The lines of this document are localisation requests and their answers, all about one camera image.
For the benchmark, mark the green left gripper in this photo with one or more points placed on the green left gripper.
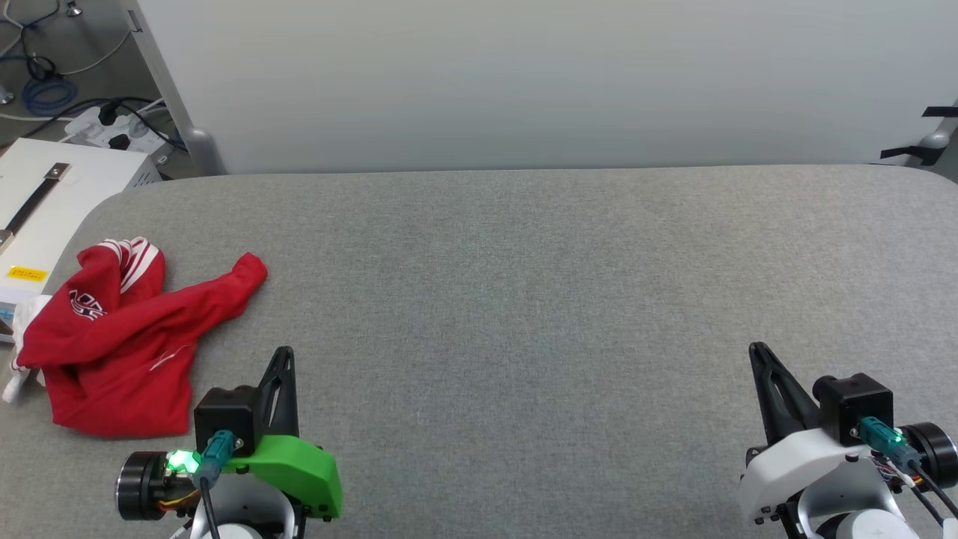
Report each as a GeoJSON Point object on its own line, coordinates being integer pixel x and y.
{"type": "Point", "coordinates": [299, 468]}

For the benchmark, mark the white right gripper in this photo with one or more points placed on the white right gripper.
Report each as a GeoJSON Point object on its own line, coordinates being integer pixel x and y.
{"type": "Point", "coordinates": [808, 479]}

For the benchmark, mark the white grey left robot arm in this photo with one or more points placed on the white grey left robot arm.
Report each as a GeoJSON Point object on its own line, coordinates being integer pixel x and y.
{"type": "Point", "coordinates": [243, 516]}

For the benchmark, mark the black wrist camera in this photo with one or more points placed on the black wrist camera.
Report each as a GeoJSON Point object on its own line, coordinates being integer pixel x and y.
{"type": "Point", "coordinates": [228, 419]}
{"type": "Point", "coordinates": [853, 404]}

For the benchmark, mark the white power strip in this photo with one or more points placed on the white power strip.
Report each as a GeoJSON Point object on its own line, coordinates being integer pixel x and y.
{"type": "Point", "coordinates": [112, 129]}

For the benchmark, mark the grey partition foot black tape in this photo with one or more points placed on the grey partition foot black tape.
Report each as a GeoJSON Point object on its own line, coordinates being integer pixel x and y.
{"type": "Point", "coordinates": [928, 138]}

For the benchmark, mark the white partition panel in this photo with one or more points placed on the white partition panel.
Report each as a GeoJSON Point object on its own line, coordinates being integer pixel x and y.
{"type": "Point", "coordinates": [524, 75]}

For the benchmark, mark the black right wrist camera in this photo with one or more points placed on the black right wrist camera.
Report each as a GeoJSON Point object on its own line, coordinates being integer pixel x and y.
{"type": "Point", "coordinates": [853, 404]}

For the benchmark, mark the red and white shirt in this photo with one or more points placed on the red and white shirt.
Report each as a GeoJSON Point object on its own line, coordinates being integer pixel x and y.
{"type": "Point", "coordinates": [120, 352]}

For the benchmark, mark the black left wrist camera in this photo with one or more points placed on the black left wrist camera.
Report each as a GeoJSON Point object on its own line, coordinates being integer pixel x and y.
{"type": "Point", "coordinates": [228, 419]}

